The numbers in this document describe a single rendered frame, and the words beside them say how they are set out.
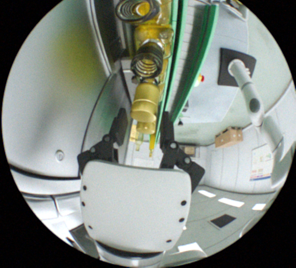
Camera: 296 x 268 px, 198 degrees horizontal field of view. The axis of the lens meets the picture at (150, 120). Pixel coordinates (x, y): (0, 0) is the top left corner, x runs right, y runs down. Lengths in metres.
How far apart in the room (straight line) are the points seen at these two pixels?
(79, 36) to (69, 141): 0.19
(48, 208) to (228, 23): 0.76
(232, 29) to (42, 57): 0.61
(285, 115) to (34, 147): 3.80
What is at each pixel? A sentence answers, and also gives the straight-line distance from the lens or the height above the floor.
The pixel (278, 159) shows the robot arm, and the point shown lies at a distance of 0.42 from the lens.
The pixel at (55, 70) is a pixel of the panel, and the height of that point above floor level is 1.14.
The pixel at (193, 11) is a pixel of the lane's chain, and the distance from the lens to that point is 0.35.
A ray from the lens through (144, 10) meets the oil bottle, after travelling 0.15.
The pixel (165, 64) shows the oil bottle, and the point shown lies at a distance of 0.16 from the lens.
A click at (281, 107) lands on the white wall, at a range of 3.72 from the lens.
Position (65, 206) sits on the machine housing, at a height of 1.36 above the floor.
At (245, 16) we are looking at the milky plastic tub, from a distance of 0.52.
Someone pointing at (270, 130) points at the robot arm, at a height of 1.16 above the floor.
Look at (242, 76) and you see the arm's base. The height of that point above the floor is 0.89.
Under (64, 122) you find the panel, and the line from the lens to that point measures 0.18.
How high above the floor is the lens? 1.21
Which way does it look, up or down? 24 degrees down
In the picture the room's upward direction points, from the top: 172 degrees counter-clockwise
